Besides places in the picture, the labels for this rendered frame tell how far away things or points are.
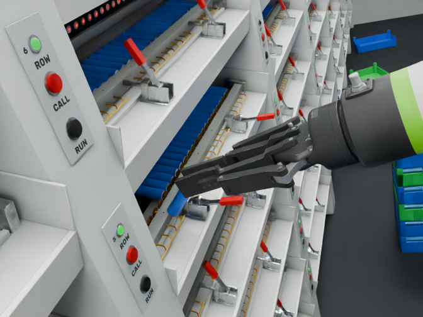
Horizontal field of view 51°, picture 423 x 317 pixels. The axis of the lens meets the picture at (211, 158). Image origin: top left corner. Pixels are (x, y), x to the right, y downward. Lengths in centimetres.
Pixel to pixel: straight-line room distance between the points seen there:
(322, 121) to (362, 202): 170
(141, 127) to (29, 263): 22
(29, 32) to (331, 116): 31
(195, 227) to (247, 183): 17
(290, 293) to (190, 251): 72
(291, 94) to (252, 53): 49
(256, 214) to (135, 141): 51
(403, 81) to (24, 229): 38
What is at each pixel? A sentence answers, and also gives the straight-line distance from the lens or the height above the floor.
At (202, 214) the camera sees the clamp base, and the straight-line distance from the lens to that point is 68.
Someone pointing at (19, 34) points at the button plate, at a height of 130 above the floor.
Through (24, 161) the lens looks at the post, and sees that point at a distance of 39.
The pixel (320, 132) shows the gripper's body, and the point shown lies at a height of 111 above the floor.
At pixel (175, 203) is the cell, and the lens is 64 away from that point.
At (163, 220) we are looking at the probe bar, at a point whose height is 98.
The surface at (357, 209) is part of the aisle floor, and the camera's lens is 215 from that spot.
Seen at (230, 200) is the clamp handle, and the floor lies 97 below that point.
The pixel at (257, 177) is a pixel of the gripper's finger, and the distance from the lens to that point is 51.
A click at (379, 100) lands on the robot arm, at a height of 114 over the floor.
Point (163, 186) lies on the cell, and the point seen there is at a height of 98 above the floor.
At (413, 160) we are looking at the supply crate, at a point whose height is 43.
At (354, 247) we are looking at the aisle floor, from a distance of 196.
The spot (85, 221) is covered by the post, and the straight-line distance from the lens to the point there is 42.
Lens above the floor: 134
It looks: 29 degrees down
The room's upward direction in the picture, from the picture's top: 16 degrees counter-clockwise
